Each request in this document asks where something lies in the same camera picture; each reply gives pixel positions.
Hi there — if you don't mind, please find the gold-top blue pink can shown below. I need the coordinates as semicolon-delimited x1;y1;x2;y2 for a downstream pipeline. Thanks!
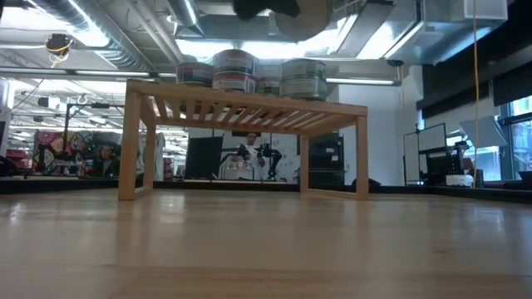
211;71;259;94
175;61;215;87
212;48;259;76

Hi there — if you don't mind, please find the wooden slatted shelf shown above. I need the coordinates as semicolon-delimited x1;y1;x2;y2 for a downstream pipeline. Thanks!
117;78;370;203

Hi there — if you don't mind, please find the person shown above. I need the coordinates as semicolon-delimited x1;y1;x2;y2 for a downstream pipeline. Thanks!
89;144;122;179
230;131;269;182

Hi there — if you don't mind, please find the black monitor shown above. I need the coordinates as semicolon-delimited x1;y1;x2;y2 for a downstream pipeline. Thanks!
185;135;224;180

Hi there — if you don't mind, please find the black cabinet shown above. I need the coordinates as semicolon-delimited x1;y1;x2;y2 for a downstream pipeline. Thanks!
308;131;346;188

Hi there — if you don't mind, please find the colourful patterned panel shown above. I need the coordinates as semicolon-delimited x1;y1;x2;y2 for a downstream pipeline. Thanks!
32;130;95;175

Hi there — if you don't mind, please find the silver ceiling duct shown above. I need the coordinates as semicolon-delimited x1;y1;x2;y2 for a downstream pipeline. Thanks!
24;0;161;78
332;0;509;66

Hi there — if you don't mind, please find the black yellow cable reel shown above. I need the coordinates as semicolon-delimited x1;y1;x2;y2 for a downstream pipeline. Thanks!
44;32;75;57

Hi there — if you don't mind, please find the yellow hanging cord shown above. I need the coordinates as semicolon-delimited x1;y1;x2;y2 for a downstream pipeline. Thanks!
471;0;480;189

